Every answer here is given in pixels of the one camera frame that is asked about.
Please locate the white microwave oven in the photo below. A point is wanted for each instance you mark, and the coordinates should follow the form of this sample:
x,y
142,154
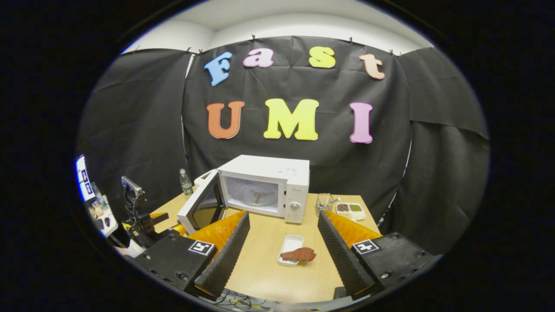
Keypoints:
x,y
264,167

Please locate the clear plastic bottle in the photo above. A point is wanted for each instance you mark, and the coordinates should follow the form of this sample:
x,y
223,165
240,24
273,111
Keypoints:
x,y
186,183

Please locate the white compartment tray with grains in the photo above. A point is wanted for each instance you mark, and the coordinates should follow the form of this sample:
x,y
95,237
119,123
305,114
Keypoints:
x,y
350,211

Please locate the white rectangular tray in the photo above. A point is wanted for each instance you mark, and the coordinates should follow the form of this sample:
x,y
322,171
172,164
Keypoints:
x,y
291,242

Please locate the cluttered white side table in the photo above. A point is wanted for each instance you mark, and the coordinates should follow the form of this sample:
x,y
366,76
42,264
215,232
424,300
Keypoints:
x,y
102,214

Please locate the glass turntable plate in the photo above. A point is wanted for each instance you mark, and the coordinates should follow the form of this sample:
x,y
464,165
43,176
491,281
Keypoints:
x,y
258,196

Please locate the clear glass container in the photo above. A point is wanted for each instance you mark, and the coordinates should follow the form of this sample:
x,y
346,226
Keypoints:
x,y
324,203

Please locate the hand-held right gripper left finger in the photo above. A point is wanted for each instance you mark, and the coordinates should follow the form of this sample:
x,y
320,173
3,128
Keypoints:
x,y
225,264

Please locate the computer monitor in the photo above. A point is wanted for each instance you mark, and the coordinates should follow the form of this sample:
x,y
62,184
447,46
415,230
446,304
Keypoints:
x,y
82,177

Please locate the red-brown meat piece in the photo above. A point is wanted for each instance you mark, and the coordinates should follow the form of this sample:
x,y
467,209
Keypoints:
x,y
300,254

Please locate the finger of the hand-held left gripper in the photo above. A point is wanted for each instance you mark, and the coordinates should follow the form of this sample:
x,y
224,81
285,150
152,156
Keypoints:
x,y
178,228
158,216

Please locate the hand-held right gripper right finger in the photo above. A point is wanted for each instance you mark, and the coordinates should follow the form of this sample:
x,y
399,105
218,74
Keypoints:
x,y
342,260

